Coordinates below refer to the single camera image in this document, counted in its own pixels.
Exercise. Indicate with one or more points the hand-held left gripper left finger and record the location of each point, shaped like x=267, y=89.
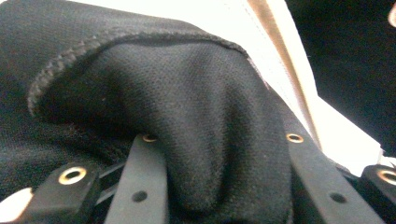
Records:
x=141, y=186

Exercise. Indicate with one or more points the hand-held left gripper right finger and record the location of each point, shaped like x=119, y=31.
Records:
x=323, y=183

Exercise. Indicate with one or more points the black cloth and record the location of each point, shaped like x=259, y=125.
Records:
x=186, y=109

